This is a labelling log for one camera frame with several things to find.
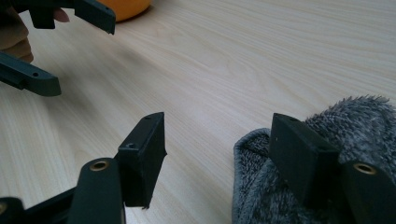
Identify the grey fuzzy cloth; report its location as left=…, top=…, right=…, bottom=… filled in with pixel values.
left=232, top=95, right=396, bottom=224

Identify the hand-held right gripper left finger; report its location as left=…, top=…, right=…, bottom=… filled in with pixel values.
left=116, top=111, right=168, bottom=209

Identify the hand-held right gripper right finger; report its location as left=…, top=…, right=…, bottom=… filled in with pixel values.
left=268, top=112, right=343, bottom=209

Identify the orange round plush toy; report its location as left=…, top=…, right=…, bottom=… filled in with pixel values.
left=97, top=0, right=153, bottom=22

